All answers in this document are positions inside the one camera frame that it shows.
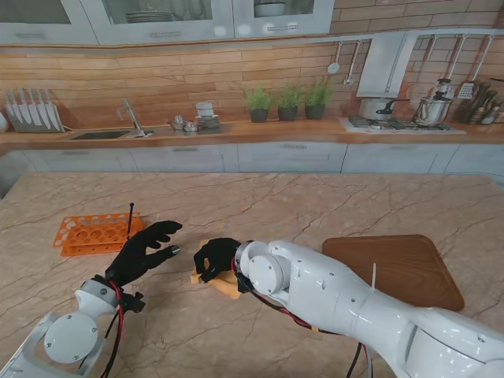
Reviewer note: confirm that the blue glass rod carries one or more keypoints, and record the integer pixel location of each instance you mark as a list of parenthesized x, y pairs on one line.
[(130, 220)]

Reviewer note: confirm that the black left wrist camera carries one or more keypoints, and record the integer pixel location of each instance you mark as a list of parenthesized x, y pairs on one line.
[(132, 303)]

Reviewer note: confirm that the brown wooden tray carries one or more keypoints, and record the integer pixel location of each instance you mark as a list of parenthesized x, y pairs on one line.
[(413, 267)]

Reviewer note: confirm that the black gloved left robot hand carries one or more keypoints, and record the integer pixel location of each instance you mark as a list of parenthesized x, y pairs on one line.
[(134, 256)]

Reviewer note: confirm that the yellow microfibre cloth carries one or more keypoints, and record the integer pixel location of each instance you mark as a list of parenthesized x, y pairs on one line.
[(226, 285)]

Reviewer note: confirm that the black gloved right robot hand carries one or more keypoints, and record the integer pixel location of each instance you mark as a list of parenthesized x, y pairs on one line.
[(220, 254)]

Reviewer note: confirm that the orange test tube rack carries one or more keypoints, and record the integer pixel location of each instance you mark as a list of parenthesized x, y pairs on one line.
[(94, 236)]

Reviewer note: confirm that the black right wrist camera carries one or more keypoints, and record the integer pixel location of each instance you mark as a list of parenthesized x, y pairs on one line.
[(245, 284)]

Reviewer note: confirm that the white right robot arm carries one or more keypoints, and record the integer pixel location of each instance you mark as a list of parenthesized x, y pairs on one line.
[(334, 291)]

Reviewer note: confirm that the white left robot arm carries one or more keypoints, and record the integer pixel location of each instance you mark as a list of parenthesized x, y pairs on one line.
[(71, 338)]

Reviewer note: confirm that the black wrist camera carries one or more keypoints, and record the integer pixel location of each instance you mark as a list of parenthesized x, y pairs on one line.
[(245, 284), (132, 303)]

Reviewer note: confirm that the printed kitchen backdrop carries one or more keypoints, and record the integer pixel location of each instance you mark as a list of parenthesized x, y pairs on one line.
[(157, 78)]

